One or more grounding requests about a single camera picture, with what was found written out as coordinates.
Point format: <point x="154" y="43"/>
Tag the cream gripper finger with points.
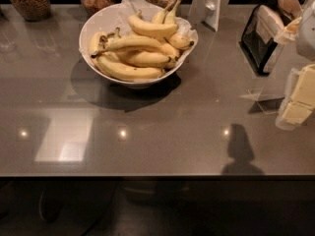
<point x="299" y="98"/>
<point x="288" y="34"/>

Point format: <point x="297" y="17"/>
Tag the right small yellow banana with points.
<point x="180" y="41"/>

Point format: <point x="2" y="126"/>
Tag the small yellow banana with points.
<point x="180" y="41"/>
<point x="97" y="42"/>

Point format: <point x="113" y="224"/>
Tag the long middle yellow banana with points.
<point x="138" y="43"/>

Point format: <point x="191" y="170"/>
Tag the white ceramic bowl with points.
<point x="113" y="21"/>

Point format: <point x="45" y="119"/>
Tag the left small yellow banana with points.
<point x="97" y="42"/>

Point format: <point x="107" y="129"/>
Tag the black mesh packet holder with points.
<point x="257" y="40"/>

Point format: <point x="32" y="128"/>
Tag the clear acrylic sign stand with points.
<point x="267" y="89"/>

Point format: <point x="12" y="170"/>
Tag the left glass granola jar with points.
<point x="32" y="10"/>

